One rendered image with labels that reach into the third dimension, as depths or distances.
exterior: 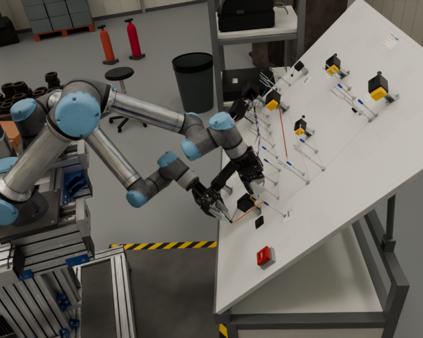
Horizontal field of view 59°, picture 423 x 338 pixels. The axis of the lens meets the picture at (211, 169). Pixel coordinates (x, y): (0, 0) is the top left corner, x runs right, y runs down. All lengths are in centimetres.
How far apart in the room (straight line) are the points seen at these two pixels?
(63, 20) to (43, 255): 763
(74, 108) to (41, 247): 68
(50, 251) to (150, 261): 127
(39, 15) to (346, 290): 825
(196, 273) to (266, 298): 119
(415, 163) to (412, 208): 218
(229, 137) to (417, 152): 54
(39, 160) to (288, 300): 100
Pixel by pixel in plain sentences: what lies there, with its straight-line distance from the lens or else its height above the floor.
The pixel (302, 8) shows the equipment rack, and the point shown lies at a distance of 208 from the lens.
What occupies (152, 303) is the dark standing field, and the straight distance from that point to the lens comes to 257.
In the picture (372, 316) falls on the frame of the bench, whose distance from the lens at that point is 153.
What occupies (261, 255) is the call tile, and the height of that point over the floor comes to 109.
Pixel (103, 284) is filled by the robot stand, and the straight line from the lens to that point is 249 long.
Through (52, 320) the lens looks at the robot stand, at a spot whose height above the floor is 36.
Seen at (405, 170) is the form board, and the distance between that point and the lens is 109.
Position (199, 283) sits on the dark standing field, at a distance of 260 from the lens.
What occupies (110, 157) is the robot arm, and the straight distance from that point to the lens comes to 146.
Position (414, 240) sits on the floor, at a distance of 299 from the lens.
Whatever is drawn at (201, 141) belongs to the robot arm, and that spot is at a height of 142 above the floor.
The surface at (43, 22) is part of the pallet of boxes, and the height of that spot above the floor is 35.
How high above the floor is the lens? 205
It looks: 35 degrees down
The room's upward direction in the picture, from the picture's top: 7 degrees counter-clockwise
